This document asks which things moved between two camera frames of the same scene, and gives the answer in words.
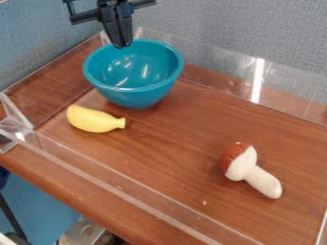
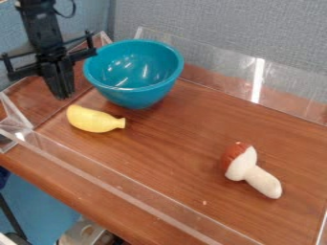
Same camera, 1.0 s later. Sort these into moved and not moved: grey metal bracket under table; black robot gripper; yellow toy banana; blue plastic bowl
Moved: black robot gripper
Not moved: blue plastic bowl; yellow toy banana; grey metal bracket under table
